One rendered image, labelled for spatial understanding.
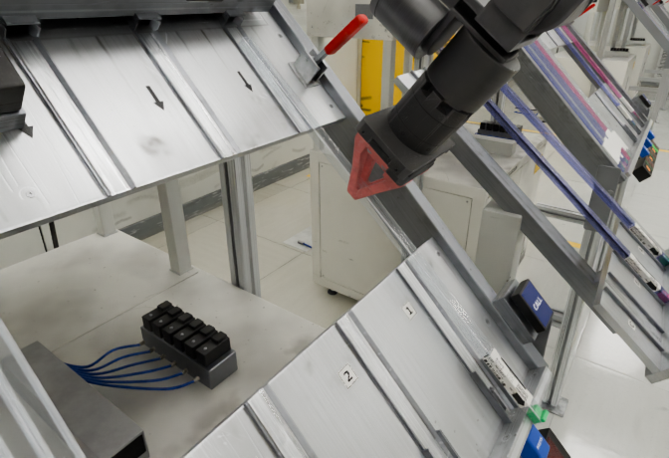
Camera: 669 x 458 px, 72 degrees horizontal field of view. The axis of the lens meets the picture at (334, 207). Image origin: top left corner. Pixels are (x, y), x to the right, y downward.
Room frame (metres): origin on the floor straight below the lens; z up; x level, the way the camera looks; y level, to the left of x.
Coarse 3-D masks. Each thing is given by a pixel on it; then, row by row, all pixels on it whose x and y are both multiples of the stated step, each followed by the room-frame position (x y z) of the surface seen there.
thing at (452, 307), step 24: (264, 72) 0.53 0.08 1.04; (288, 96) 0.51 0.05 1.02; (312, 120) 0.50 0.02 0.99; (336, 168) 0.47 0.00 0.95; (384, 216) 0.44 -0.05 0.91; (408, 240) 0.43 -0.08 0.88; (432, 288) 0.40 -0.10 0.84; (456, 312) 0.38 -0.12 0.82; (480, 336) 0.37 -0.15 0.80; (528, 408) 0.34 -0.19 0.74
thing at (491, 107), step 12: (492, 108) 0.70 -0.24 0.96; (504, 120) 0.69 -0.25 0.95; (516, 132) 0.67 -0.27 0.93; (528, 144) 0.66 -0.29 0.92; (540, 156) 0.65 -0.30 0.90; (552, 168) 0.65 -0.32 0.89; (552, 180) 0.64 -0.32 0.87; (564, 180) 0.64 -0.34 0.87; (564, 192) 0.63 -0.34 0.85; (576, 204) 0.62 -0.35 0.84; (588, 216) 0.61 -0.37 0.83; (600, 228) 0.60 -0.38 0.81; (612, 240) 0.59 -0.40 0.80; (624, 252) 0.58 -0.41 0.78
